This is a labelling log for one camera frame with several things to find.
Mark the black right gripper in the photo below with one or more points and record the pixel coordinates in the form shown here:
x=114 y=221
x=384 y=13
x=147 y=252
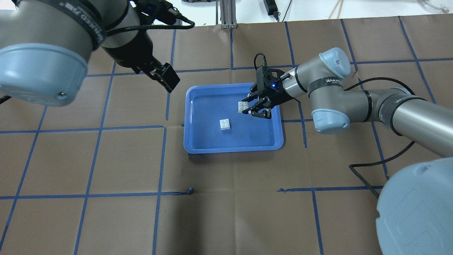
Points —
x=277 y=96

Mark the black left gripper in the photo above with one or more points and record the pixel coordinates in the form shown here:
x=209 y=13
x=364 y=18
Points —
x=131 y=54

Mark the white block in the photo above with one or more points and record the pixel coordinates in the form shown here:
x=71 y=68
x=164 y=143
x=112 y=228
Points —
x=225 y=124
x=242 y=106

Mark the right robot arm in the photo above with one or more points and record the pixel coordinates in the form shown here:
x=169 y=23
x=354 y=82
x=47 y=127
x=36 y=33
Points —
x=415 y=205

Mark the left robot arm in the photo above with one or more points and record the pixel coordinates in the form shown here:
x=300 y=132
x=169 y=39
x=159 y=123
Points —
x=46 y=45

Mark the blue plastic tray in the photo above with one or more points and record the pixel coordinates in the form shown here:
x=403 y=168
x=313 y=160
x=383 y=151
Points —
x=206 y=105

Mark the black power adapter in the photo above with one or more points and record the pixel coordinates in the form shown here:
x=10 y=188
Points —
x=271 y=8

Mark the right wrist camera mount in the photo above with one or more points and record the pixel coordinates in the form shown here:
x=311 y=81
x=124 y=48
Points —
x=266 y=75

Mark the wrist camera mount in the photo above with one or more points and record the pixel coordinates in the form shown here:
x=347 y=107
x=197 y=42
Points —
x=162 y=11
x=266 y=75

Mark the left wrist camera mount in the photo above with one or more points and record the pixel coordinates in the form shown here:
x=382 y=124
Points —
x=162 y=11

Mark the aluminium frame post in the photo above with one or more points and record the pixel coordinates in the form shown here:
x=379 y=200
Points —
x=226 y=14

